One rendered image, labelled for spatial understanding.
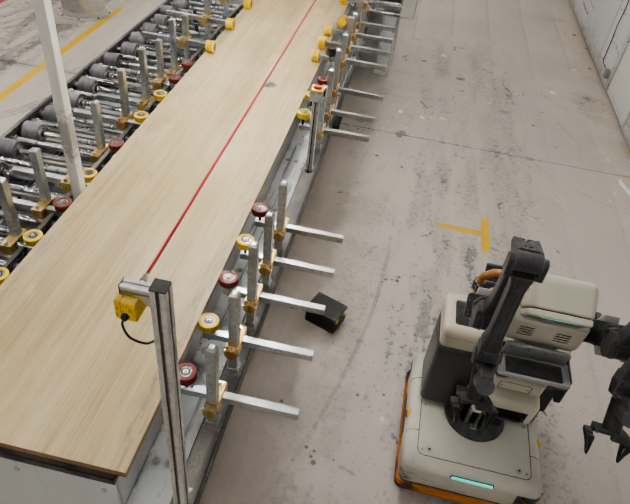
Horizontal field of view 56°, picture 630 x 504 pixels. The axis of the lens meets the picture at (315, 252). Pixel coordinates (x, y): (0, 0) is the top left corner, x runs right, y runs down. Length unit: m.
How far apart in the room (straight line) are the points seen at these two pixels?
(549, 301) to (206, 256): 1.38
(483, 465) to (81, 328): 1.79
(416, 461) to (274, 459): 0.69
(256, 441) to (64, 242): 1.30
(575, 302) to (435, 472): 1.12
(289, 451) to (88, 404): 1.22
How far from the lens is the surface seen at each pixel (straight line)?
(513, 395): 2.46
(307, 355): 2.31
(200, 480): 2.19
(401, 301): 3.79
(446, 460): 2.84
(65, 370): 2.26
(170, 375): 1.53
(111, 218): 2.83
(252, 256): 2.30
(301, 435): 3.10
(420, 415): 2.94
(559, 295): 2.07
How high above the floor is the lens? 2.63
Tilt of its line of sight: 41 degrees down
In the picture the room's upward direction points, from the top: 8 degrees clockwise
